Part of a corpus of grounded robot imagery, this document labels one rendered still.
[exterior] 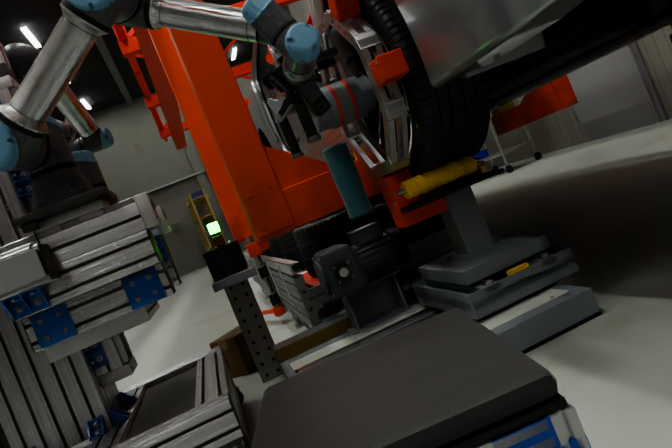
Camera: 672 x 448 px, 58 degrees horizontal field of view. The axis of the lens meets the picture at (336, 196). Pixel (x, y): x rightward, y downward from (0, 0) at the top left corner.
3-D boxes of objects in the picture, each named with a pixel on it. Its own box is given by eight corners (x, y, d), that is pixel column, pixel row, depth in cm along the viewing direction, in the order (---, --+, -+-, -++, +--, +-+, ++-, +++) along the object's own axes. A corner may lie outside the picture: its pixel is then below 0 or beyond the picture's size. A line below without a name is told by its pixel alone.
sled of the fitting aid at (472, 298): (581, 273, 182) (568, 243, 182) (479, 323, 174) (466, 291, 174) (502, 267, 231) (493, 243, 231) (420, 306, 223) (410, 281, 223)
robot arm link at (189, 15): (113, 29, 157) (296, 61, 151) (91, 19, 146) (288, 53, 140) (121, -16, 156) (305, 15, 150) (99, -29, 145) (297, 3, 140)
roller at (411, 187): (486, 166, 190) (479, 149, 190) (403, 202, 183) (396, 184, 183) (478, 169, 195) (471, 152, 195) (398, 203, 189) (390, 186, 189)
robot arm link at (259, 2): (248, 22, 141) (281, 54, 141) (234, 10, 130) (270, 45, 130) (270, -3, 140) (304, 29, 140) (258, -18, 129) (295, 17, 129)
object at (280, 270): (328, 308, 244) (307, 257, 244) (307, 317, 242) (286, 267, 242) (270, 277, 485) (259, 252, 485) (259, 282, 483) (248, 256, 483)
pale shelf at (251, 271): (258, 274, 223) (254, 266, 223) (214, 292, 220) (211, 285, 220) (250, 269, 265) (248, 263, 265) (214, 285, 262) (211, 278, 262)
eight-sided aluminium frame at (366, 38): (429, 157, 173) (356, -19, 173) (408, 165, 171) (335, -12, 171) (377, 178, 226) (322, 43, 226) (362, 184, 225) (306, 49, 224)
